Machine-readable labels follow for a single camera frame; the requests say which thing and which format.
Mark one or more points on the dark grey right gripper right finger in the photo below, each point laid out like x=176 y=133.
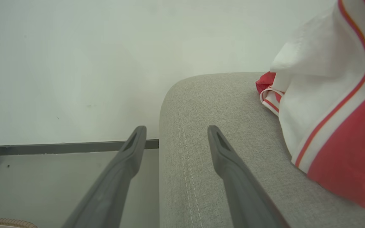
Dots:
x=242 y=193

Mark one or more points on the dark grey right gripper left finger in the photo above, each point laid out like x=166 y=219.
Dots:
x=112 y=186

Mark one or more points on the red and white garment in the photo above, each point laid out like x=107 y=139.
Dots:
x=334 y=95

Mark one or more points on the grey fabric sofa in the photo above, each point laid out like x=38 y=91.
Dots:
x=227 y=104

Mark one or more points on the dark grey baseboard strip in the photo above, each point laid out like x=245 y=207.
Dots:
x=59 y=147

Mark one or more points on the cream perforated laundry basket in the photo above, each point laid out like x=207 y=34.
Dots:
x=8 y=221

